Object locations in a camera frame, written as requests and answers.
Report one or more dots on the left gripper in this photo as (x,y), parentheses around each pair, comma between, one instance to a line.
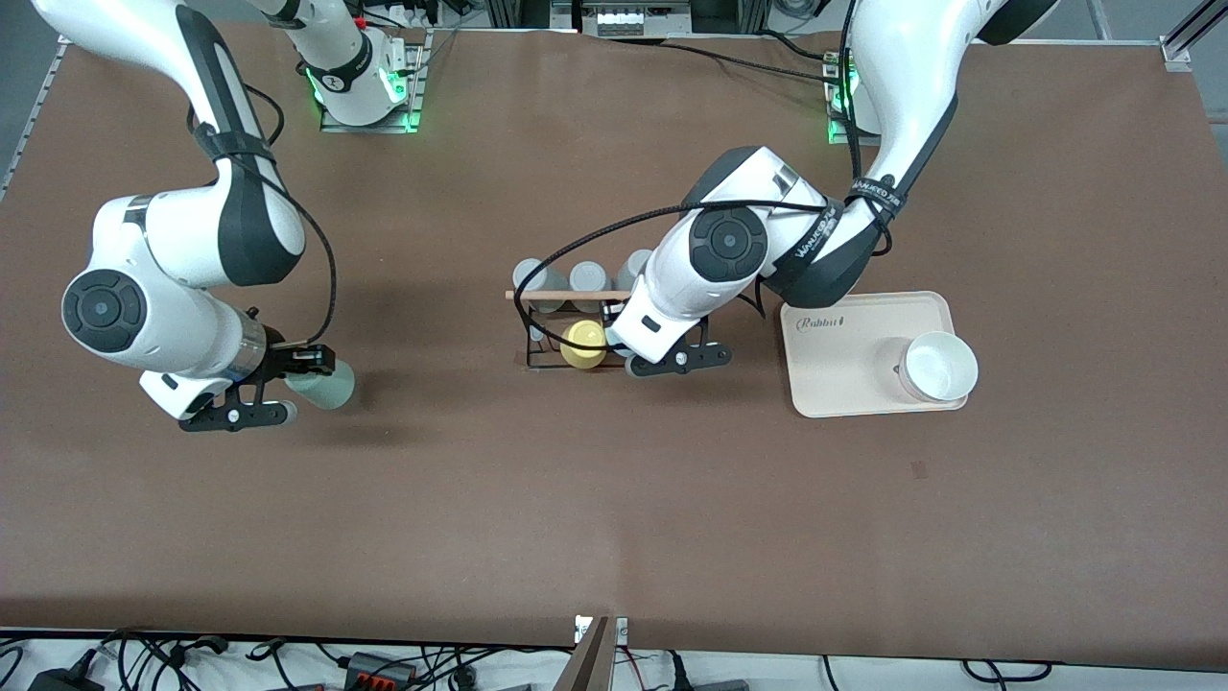
(608,310)

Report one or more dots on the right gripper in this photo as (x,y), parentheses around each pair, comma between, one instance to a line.
(279,358)

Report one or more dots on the mint green cup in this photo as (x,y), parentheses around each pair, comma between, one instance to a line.
(326,386)

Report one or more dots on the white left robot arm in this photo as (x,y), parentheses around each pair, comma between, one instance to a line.
(911,77)

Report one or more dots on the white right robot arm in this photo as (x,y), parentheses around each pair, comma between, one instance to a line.
(163,230)

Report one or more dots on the yellow cup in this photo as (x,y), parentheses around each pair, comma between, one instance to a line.
(581,345)

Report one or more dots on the grey cup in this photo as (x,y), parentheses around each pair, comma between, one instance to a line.
(534,278)
(633,269)
(587,277)

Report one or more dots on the beige plastic tray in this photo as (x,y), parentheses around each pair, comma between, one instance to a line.
(844,355)

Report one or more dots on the grey power strip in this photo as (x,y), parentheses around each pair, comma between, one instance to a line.
(633,19)

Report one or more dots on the orange black connector block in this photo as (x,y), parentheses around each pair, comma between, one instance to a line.
(379,669)

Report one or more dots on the white bowl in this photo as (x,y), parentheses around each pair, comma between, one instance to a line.
(940,367)

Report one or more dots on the wooden stick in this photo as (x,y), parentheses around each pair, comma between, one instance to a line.
(587,662)

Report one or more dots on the black power adapter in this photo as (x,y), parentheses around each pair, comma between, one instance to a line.
(67,679)

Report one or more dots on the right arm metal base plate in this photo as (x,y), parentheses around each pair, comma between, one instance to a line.
(414,86)

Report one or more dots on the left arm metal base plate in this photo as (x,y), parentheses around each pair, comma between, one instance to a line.
(837,106)

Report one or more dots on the white tag bracket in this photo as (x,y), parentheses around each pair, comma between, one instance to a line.
(621,629)

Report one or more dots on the aluminium frame rail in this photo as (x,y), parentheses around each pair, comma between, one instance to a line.
(34,115)

